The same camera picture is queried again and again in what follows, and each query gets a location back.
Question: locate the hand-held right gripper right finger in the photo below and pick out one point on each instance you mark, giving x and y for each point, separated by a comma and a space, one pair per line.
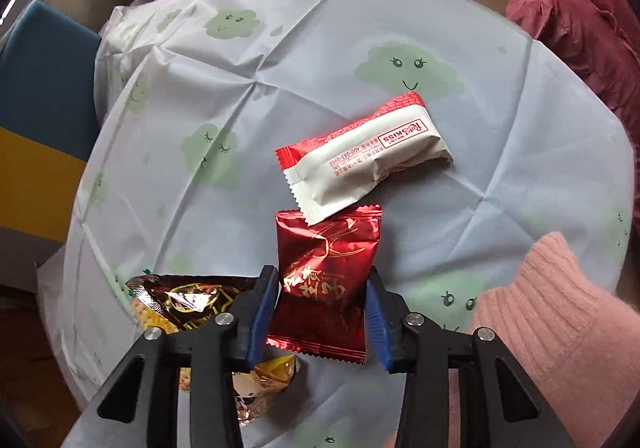
377, 323

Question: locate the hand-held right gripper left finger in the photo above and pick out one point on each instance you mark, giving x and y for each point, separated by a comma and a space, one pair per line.
260, 323

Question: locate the dark red foil packet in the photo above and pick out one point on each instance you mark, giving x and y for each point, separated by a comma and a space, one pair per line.
320, 288

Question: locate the yellow foil packet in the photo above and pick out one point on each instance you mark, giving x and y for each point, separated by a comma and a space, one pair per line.
272, 373

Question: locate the white and red packet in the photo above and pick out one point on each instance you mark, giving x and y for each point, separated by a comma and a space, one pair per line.
370, 158

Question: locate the pink knitted sleeve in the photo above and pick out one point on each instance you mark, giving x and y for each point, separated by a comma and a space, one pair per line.
560, 328

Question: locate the pale cloud-print tablecloth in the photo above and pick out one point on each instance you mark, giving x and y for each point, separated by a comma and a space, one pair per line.
300, 53

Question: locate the grey yellow blue chair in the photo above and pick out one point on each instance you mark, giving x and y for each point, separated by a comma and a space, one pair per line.
45, 78

